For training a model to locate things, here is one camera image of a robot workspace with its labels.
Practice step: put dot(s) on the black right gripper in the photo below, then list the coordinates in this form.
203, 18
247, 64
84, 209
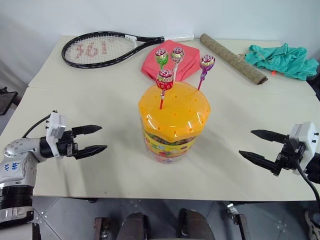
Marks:
287, 157

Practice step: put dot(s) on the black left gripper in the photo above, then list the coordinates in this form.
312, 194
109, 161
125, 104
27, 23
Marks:
67, 146

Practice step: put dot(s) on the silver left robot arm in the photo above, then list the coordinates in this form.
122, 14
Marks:
17, 160

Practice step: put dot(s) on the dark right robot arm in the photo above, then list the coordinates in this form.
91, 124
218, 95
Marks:
314, 170

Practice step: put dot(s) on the red wrapped lollipop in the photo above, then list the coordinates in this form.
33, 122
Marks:
164, 80

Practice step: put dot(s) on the purple wrapped lollipop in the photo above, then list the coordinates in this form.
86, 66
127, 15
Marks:
207, 62

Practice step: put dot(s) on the green wrapped lollipop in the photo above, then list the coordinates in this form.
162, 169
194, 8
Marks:
161, 56

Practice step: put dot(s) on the white wrapped lollipop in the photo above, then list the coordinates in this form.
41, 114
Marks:
177, 55

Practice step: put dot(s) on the small orange clip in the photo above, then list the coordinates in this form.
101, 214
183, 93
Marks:
274, 73

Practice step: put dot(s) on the rusty metal table leg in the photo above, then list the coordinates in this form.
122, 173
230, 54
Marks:
101, 228
238, 220

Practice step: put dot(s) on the clear candy jar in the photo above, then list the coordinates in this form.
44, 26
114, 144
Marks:
167, 148

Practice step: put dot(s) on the grey shoe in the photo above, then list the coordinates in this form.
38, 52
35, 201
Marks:
313, 223

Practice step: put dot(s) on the orange perforated plastic lid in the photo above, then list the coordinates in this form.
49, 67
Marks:
175, 115

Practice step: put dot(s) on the black ribbed stand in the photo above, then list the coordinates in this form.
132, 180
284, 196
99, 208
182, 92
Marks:
6, 101

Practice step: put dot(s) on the crumpled green cloth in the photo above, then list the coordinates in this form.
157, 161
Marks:
285, 58

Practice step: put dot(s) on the rolled brown mat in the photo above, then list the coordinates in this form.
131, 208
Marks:
232, 58

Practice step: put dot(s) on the black tennis racket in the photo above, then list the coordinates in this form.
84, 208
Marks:
75, 45

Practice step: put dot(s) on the dark rounded shape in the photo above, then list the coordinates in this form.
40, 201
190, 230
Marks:
196, 225
135, 226

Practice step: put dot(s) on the folded red cloth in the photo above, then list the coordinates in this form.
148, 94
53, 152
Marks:
185, 65

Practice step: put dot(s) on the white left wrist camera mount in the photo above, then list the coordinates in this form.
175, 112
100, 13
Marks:
56, 130

